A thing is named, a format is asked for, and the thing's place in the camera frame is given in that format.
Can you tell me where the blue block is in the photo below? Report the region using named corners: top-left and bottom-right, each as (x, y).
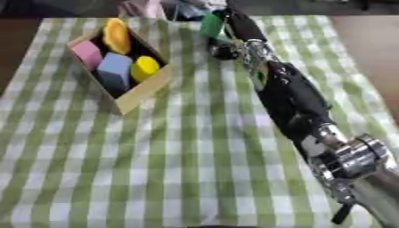
top-left (94, 52), bottom-right (134, 91)

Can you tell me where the tan cardboard box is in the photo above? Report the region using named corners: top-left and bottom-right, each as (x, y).
top-left (65, 17), bottom-right (175, 116)

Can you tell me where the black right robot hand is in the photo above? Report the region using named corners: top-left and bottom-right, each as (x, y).
top-left (207, 6), bottom-right (336, 148)

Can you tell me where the yellow cylinder block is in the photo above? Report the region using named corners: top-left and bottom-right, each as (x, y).
top-left (129, 55), bottom-right (162, 84)

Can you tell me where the green block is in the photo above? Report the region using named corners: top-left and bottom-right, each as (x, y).
top-left (198, 12), bottom-right (231, 40)

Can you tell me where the pink block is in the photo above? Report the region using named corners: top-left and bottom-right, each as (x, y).
top-left (69, 40), bottom-right (105, 71)

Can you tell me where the orange block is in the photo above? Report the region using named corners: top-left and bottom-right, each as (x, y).
top-left (101, 17), bottom-right (133, 55)

